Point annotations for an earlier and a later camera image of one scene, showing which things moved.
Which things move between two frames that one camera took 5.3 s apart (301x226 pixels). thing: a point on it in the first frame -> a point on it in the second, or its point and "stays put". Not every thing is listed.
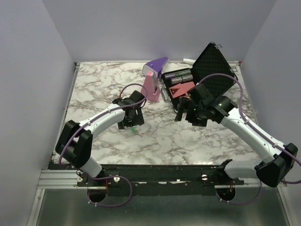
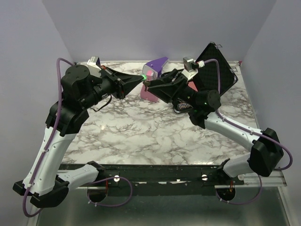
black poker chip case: (211, 68) stays put
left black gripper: (138, 120) -> (122, 84)
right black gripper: (186, 103) -> (167, 91)
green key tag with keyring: (133, 130) -> (146, 83)
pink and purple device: (150, 90) stays put
